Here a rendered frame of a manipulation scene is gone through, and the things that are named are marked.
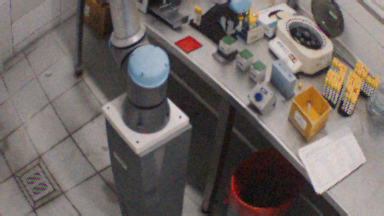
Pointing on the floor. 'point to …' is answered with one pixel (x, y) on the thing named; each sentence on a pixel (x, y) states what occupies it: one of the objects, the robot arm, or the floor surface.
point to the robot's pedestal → (150, 174)
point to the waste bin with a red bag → (271, 159)
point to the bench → (372, 128)
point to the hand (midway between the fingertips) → (226, 32)
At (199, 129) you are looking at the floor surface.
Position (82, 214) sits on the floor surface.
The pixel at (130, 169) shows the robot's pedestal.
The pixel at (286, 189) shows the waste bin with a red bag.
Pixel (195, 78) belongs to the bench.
